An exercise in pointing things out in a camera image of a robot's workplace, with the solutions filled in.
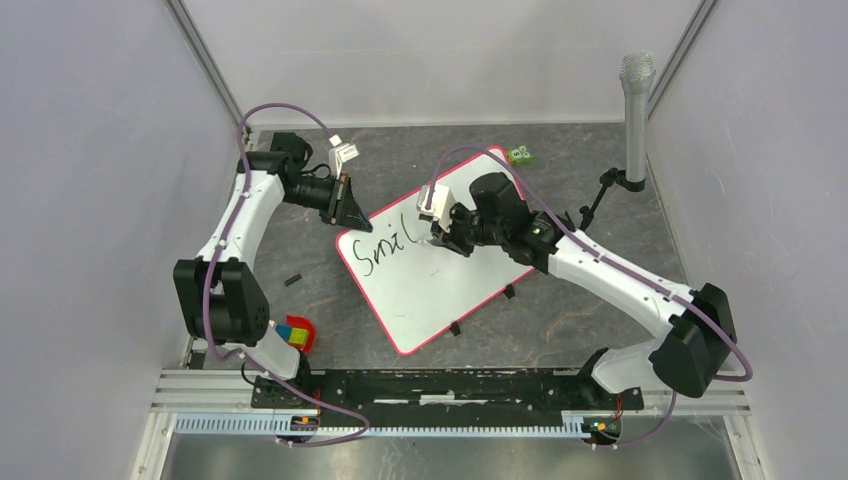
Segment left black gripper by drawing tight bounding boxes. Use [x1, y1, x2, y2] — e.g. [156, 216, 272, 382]
[283, 172, 373, 233]

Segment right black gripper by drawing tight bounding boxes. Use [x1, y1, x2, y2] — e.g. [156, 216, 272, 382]
[431, 201, 507, 257]

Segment pink framed whiteboard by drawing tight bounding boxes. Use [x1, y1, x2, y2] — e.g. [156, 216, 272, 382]
[334, 145, 539, 358]

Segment black marker cap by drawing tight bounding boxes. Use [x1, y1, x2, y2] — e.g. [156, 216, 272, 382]
[284, 274, 302, 287]

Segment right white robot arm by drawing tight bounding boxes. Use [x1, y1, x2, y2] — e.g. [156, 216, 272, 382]
[417, 172, 737, 408]

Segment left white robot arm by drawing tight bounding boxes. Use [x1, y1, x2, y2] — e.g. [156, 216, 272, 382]
[173, 132, 373, 408]

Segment green number dice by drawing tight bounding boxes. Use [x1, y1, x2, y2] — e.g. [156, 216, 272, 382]
[507, 145, 535, 166]

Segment red bowl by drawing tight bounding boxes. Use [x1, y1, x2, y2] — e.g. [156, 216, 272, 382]
[275, 315, 317, 354]

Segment colourful block toy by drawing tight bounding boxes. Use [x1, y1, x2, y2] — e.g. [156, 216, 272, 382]
[275, 324, 311, 350]

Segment silver microphone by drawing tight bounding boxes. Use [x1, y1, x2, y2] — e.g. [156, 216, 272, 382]
[619, 50, 655, 192]

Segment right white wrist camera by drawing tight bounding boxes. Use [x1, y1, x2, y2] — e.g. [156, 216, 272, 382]
[416, 183, 457, 232]

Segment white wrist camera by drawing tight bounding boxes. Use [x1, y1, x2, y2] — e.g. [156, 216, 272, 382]
[416, 183, 457, 232]
[328, 135, 359, 178]

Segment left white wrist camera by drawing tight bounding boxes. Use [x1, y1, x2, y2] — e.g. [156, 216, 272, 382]
[328, 135, 359, 178]

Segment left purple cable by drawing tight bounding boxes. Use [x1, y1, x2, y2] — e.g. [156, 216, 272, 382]
[201, 102, 372, 450]

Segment purple cable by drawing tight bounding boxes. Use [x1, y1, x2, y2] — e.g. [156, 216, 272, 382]
[201, 102, 372, 450]
[427, 145, 755, 450]

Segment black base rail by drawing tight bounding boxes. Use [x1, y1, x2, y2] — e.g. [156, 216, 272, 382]
[251, 368, 644, 430]

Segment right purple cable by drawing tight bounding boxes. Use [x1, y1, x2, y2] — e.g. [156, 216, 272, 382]
[427, 145, 755, 450]

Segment aluminium toothed rail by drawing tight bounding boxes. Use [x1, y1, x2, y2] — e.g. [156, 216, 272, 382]
[173, 408, 624, 439]

